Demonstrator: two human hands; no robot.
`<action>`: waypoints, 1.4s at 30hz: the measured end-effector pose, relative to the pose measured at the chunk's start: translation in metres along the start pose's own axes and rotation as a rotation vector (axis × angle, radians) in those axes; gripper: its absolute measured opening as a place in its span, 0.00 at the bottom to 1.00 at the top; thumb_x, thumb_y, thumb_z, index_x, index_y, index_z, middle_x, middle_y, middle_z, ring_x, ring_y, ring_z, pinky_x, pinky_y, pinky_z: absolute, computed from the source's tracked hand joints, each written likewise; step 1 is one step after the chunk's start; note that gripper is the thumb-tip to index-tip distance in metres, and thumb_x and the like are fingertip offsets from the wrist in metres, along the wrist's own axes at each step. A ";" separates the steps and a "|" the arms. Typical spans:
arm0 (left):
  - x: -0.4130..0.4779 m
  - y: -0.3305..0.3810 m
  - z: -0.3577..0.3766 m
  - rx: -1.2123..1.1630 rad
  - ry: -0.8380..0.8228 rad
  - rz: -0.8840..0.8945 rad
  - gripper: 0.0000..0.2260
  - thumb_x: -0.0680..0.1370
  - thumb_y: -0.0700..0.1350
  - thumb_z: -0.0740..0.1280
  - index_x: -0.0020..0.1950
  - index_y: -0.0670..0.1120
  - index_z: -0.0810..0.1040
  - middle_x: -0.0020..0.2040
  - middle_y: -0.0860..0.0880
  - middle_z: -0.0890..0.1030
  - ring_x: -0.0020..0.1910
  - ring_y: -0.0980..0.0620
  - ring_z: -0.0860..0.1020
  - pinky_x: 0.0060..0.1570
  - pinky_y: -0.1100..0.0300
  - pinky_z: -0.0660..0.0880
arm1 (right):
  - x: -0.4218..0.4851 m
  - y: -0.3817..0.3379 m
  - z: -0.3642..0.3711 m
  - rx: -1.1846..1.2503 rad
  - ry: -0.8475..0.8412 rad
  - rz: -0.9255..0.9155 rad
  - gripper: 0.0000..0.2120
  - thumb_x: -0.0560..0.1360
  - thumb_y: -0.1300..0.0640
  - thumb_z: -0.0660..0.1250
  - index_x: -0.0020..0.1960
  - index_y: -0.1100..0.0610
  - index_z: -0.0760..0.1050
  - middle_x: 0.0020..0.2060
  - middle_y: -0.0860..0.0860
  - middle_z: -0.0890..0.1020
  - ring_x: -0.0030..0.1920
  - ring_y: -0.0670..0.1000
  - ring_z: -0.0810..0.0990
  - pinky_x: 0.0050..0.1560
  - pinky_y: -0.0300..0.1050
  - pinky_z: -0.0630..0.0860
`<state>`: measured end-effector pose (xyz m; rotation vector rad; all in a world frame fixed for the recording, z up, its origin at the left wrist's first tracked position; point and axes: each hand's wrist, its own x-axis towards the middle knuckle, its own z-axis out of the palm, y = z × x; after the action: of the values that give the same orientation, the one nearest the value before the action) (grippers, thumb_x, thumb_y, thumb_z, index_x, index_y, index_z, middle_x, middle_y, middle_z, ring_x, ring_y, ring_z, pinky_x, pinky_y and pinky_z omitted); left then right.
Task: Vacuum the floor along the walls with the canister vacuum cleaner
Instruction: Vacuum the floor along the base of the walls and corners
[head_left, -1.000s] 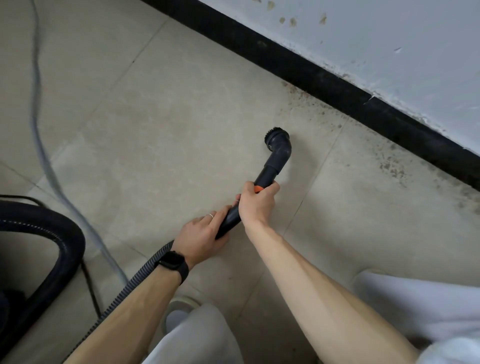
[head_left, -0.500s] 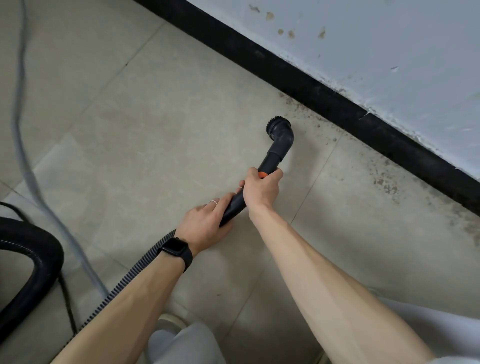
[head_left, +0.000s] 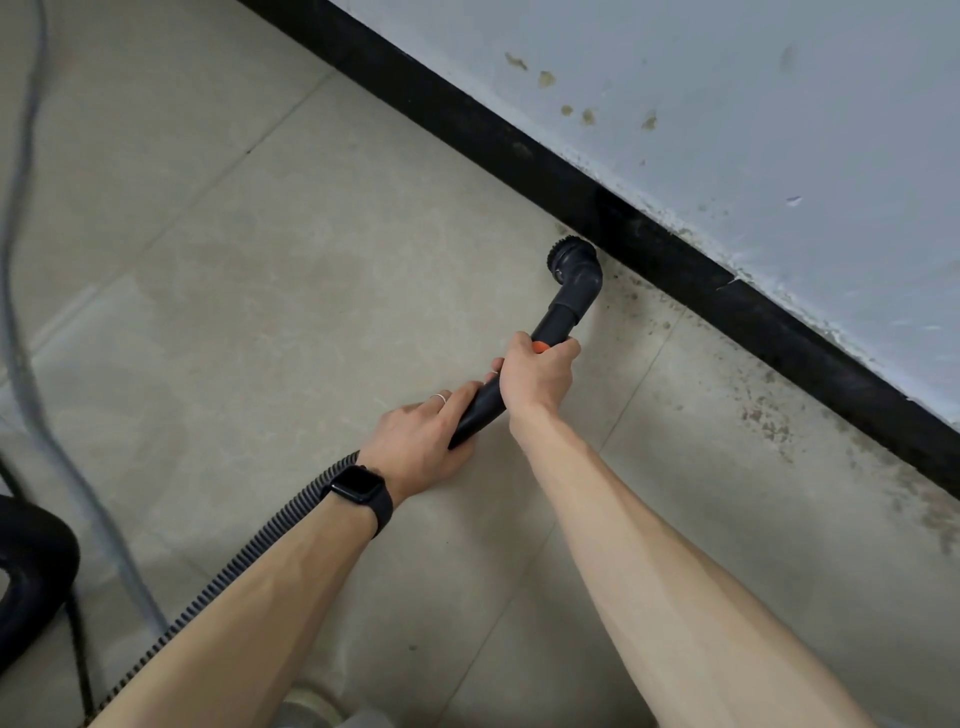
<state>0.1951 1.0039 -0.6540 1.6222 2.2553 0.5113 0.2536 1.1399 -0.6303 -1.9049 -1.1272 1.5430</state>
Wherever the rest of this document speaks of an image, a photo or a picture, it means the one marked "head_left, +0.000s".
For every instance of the person's right forearm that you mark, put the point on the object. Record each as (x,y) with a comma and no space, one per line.
(675,577)

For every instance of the black baseboard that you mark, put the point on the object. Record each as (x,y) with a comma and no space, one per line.
(600,202)

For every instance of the white shoe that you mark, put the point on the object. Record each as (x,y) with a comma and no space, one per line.
(311,709)

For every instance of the person's left forearm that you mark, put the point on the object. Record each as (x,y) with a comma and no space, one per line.
(240,622)

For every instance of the person's right hand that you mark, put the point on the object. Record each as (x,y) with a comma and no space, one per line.
(536,379)

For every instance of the black smartwatch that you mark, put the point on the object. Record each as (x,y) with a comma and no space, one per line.
(364,491)

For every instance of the person's left hand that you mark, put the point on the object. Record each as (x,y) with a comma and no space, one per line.
(412,450)

